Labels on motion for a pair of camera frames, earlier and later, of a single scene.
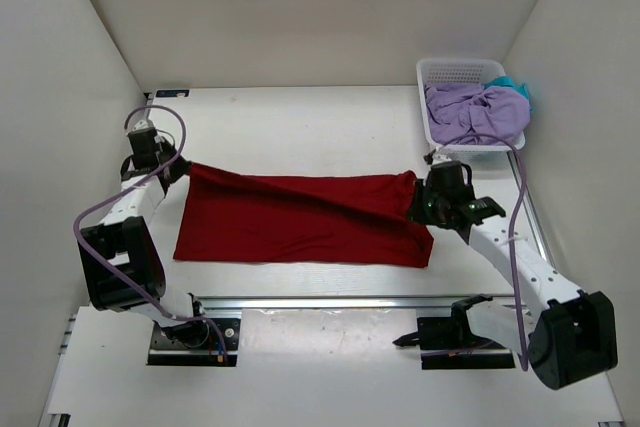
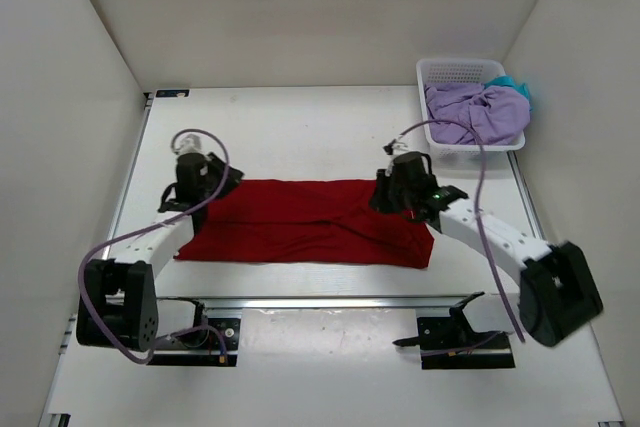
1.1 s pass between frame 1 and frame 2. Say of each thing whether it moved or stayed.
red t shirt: stayed
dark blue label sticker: stayed
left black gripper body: moved
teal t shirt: stayed
